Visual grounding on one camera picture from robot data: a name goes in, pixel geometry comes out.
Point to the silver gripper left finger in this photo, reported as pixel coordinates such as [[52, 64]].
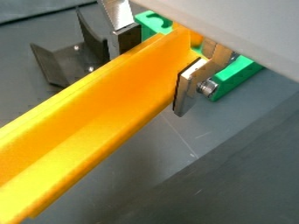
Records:
[[124, 29]]

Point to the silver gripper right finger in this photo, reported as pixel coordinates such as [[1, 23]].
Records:
[[214, 60]]

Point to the yellow star prism block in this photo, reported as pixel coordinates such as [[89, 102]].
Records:
[[53, 144]]

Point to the green shape sorter base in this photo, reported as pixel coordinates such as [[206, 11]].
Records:
[[224, 69]]

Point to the black fixture bracket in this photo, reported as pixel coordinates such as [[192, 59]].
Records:
[[68, 64]]

